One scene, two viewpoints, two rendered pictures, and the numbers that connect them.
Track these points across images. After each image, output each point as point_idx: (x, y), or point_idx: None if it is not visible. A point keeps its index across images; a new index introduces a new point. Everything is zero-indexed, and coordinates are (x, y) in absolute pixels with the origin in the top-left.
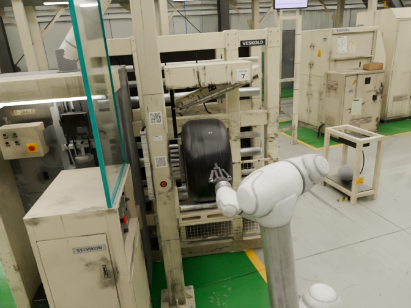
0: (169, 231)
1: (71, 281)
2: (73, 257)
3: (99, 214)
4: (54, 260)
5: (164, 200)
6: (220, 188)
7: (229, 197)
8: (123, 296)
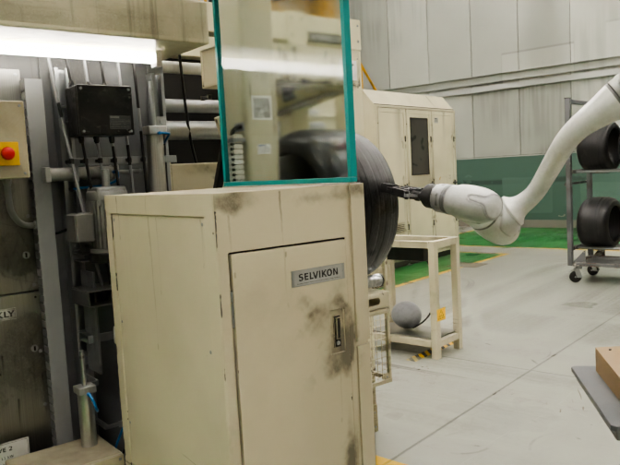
0: None
1: (281, 360)
2: (290, 295)
3: (339, 195)
4: (256, 303)
5: None
6: (451, 187)
7: (483, 187)
8: (357, 399)
